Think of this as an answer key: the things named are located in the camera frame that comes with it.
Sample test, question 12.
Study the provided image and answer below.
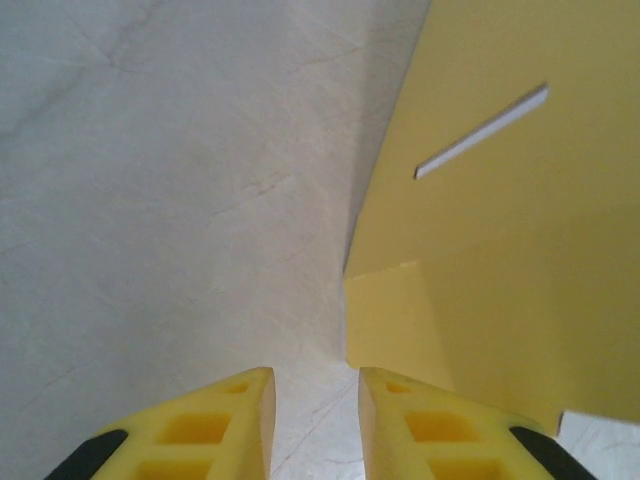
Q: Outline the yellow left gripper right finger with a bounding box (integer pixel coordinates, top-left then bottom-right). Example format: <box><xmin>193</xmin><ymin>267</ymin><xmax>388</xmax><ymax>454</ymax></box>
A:
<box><xmin>358</xmin><ymin>366</ymin><xmax>589</xmax><ymax>480</ymax></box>

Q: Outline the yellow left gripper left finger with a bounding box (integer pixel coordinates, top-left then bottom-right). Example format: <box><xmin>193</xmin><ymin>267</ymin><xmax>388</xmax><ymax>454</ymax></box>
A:
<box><xmin>43</xmin><ymin>366</ymin><xmax>278</xmax><ymax>480</ymax></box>

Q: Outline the yellow paper box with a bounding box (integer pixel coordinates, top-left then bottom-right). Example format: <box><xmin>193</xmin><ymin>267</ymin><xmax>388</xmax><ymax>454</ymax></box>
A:
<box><xmin>342</xmin><ymin>0</ymin><xmax>640</xmax><ymax>437</ymax></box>

